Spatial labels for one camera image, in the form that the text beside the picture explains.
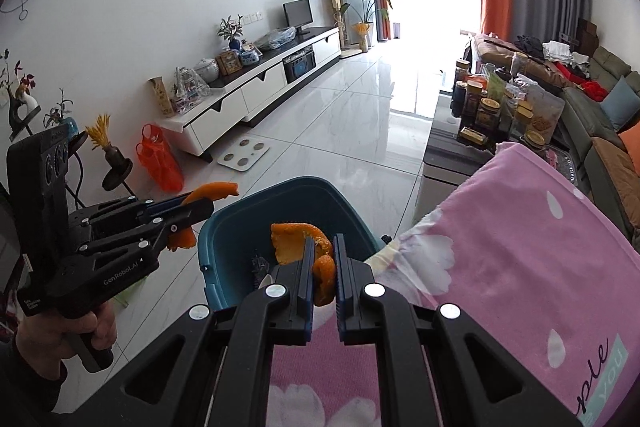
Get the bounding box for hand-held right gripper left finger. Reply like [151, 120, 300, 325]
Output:
[62, 234, 317, 427]

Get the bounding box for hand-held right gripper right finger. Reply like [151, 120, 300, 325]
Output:
[332, 233, 586, 427]

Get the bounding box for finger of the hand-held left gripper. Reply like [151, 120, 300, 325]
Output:
[75, 198, 215, 260]
[69, 194, 198, 230]

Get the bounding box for orange peel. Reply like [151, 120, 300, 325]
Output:
[167, 182, 240, 253]
[270, 222, 336, 308]

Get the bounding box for clear plastic wrapper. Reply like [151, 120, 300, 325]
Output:
[250, 253, 275, 289]

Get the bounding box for teal plastic bin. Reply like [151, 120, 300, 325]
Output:
[196, 176, 388, 313]

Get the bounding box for person's left forearm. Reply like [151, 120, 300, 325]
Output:
[0, 347, 68, 414]

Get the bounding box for person's left hand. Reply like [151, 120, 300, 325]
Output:
[12, 307, 118, 380]

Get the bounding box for orange mesh bag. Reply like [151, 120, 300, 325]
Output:
[136, 123, 185, 192]

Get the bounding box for black metal plant stand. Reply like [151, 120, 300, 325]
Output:
[7, 104, 134, 208]

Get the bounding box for yellow wheat in dark vase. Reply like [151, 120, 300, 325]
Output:
[85, 113, 123, 168]

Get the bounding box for white bathroom scale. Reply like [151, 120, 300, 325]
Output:
[216, 138, 271, 172]

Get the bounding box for brown patterned box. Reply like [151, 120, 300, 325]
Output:
[148, 77, 176, 118]

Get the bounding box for ship model in clear wrap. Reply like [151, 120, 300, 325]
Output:
[172, 67, 211, 115]

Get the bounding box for plant in teal vase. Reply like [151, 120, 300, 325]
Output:
[44, 88, 82, 142]

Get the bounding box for glass coffee table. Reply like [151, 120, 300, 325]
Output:
[415, 67, 581, 228]

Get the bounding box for white ceramic jar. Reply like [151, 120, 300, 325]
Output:
[193, 58, 220, 84]

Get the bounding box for white and black cabinet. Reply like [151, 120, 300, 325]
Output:
[155, 26, 343, 164]

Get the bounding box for pink floral blanket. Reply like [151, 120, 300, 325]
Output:
[267, 141, 640, 427]

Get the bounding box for plant in blue vase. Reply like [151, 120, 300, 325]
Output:
[216, 14, 244, 52]

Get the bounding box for red leaf plant white vase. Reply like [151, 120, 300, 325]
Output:
[0, 49, 41, 120]

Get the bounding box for clear plastic bag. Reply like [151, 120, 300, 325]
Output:
[255, 27, 296, 50]

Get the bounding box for group of food jars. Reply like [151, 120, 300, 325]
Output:
[452, 57, 566, 152]

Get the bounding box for black monitor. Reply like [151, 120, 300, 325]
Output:
[282, 0, 314, 35]

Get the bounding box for tall leafy potted plant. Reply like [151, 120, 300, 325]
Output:
[342, 0, 392, 52]

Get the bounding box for white clothes pile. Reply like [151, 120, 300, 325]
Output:
[542, 39, 593, 68]

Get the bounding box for red cloth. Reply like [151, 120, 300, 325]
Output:
[552, 62, 608, 102]

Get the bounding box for orange cushion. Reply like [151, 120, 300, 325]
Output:
[617, 122, 640, 152]

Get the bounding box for blue-grey cushion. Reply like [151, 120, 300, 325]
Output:
[599, 76, 640, 132]

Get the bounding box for brown boxes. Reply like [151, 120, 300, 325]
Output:
[575, 18, 599, 48]

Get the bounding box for wooden picture frame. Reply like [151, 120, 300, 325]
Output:
[216, 50, 244, 76]

